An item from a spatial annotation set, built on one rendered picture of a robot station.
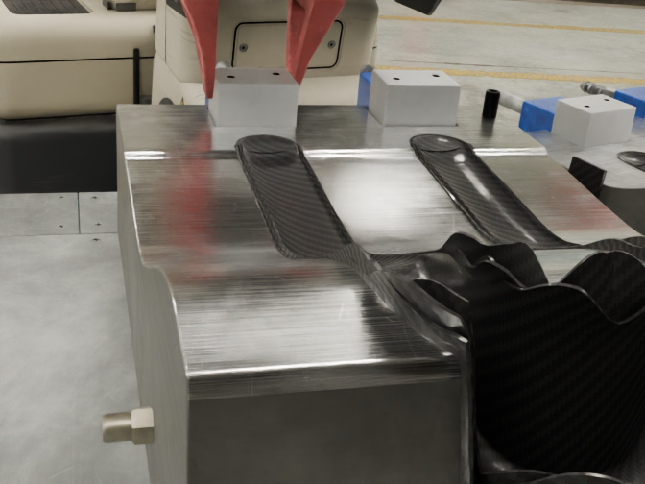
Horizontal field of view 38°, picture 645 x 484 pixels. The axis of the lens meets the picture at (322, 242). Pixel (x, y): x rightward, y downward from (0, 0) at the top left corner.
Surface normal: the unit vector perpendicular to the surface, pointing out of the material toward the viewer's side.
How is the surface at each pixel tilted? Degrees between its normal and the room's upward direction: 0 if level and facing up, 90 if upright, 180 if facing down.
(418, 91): 90
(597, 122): 90
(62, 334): 0
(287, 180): 6
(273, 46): 98
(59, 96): 90
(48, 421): 0
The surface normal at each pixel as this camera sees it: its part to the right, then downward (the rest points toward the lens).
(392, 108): 0.23, 0.44
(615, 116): 0.52, 0.40
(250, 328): 0.11, -0.84
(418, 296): -0.63, 0.57
